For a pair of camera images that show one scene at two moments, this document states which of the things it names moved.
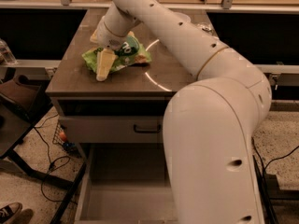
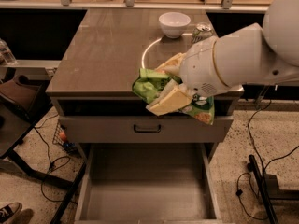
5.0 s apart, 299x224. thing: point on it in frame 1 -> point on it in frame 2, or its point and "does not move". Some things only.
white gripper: x=107 y=36 -> x=199 y=68
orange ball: x=63 y=136 does not move
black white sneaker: x=9 y=211 does not move
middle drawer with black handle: x=112 y=129 does not move
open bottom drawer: x=127 y=183 does not move
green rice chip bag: x=130 y=52 -> x=149 y=83
